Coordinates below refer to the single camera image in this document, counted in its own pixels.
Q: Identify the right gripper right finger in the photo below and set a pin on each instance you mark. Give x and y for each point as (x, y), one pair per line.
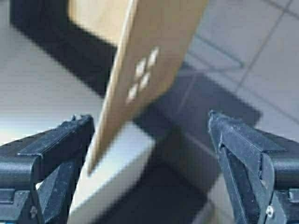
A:
(244, 157)

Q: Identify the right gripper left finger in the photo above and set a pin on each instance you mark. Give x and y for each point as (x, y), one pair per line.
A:
(59, 155)

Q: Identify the light wood plywood chair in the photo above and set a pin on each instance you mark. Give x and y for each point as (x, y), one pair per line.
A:
(151, 38)

